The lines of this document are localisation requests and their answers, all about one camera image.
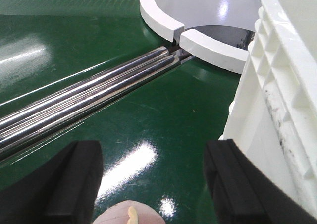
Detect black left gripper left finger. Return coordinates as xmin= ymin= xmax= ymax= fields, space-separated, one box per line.
xmin=0 ymin=140 xmax=103 ymax=224

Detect white plastic tote crate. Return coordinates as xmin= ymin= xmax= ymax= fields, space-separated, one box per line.
xmin=222 ymin=0 xmax=317 ymax=216

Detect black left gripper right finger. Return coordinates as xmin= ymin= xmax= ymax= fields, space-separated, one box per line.
xmin=204 ymin=139 xmax=317 ymax=224

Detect chrome metal rods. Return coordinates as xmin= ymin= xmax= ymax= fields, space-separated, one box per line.
xmin=0 ymin=47 xmax=180 ymax=158

